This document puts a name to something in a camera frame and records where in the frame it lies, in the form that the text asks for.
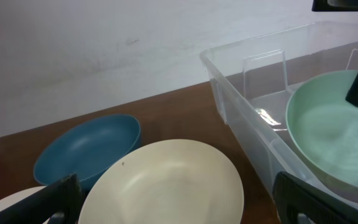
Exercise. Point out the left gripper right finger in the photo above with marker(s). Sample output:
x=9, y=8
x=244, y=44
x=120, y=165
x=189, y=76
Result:
x=294, y=197

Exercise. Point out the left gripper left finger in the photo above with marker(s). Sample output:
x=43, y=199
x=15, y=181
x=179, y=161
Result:
x=61, y=201

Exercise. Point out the mint green bowl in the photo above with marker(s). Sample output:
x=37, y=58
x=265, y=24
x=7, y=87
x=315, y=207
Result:
x=324, y=129

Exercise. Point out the beige plate far left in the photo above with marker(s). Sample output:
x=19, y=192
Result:
x=11, y=200

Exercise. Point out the dark blue plate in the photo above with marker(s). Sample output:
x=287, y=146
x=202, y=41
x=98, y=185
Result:
x=88, y=149

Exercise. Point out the clear plastic storage bin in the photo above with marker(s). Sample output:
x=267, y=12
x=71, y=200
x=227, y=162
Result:
x=253, y=80

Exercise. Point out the beige plate near bin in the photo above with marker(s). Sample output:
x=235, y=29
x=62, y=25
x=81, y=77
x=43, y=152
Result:
x=171, y=181

